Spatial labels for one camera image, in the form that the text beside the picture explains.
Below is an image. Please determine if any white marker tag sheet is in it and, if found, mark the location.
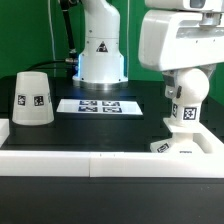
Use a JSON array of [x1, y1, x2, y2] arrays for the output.
[[57, 99, 142, 115]]

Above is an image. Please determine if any white lamp bulb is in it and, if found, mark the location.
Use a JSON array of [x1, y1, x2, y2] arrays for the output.
[[171, 68, 209, 127]]

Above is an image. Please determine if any white left wall bar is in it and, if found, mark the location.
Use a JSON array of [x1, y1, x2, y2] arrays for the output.
[[0, 119, 10, 147]]

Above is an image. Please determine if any white lamp shade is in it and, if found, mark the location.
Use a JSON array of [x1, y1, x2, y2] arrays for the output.
[[12, 71, 54, 126]]

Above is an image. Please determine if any white lamp base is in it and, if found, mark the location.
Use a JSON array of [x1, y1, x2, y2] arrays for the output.
[[150, 118, 203, 154]]

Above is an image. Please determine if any black cable hose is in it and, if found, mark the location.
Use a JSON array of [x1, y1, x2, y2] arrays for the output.
[[26, 0, 80, 72]]

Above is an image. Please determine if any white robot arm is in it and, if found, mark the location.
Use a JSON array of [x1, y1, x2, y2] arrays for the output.
[[74, 0, 224, 98]]

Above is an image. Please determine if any white thin cable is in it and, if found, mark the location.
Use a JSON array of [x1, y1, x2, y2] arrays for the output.
[[47, 0, 57, 62]]

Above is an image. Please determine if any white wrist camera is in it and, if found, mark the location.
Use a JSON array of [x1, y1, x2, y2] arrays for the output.
[[145, 0, 224, 12]]

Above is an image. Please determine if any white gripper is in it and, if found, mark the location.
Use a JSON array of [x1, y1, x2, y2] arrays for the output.
[[138, 10, 224, 99]]

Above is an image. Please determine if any white front wall bar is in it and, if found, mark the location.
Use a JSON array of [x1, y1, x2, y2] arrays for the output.
[[0, 150, 224, 178]]

